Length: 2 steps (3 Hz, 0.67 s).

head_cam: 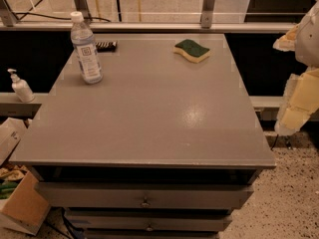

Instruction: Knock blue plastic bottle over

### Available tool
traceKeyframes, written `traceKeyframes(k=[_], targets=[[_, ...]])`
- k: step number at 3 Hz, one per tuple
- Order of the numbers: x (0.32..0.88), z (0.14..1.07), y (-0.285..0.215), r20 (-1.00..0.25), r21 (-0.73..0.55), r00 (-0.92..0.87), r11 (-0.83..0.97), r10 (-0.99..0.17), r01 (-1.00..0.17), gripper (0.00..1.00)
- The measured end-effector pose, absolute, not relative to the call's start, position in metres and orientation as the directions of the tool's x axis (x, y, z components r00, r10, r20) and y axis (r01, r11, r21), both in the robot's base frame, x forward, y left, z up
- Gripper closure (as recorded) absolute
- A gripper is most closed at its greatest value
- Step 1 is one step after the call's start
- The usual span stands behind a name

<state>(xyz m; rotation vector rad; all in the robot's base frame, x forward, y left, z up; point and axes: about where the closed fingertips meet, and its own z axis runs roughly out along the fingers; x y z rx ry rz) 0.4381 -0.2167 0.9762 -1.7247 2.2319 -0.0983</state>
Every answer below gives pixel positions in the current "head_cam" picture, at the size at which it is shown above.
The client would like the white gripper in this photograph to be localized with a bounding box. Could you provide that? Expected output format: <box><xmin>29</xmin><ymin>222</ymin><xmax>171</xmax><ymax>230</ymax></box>
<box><xmin>273</xmin><ymin>1</ymin><xmax>319</xmax><ymax>136</ymax></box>

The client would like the clear plastic water bottle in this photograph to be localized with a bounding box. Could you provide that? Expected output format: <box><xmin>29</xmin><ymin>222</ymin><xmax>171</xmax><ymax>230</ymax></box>
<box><xmin>71</xmin><ymin>11</ymin><xmax>103</xmax><ymax>84</ymax></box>

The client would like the white pump dispenser bottle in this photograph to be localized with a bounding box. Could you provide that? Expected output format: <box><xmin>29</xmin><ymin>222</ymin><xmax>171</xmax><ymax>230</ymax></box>
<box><xmin>7</xmin><ymin>69</ymin><xmax>35</xmax><ymax>103</ymax></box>

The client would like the green and yellow sponge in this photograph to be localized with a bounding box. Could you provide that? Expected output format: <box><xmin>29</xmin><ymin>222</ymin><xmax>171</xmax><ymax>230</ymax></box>
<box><xmin>173</xmin><ymin>39</ymin><xmax>210</xmax><ymax>64</ymax></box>

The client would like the grey drawer cabinet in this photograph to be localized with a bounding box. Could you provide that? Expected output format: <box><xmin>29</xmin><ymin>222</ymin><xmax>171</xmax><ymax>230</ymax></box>
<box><xmin>11</xmin><ymin>34</ymin><xmax>275</xmax><ymax>239</ymax></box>

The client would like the black striped snack bar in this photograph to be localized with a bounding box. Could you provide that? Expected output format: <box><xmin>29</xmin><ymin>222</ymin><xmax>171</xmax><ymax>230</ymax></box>
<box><xmin>96</xmin><ymin>41</ymin><xmax>118</xmax><ymax>53</ymax></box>

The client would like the white paper bag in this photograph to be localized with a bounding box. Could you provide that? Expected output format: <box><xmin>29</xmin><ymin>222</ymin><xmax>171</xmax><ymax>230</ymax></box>
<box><xmin>0</xmin><ymin>118</ymin><xmax>27</xmax><ymax>165</ymax></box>

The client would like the cardboard box with items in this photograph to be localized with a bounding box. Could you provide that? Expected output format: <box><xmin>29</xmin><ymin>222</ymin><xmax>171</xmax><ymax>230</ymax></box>
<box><xmin>0</xmin><ymin>171</ymin><xmax>51</xmax><ymax>235</ymax></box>

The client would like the black floor cable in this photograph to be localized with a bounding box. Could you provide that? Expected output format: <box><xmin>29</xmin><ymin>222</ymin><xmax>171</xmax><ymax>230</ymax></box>
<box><xmin>13</xmin><ymin>11</ymin><xmax>113</xmax><ymax>23</ymax></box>

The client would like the metal railing frame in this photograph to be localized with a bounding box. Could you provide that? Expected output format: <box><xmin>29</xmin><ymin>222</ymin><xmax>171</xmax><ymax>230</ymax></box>
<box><xmin>0</xmin><ymin>0</ymin><xmax>319</xmax><ymax>35</ymax></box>

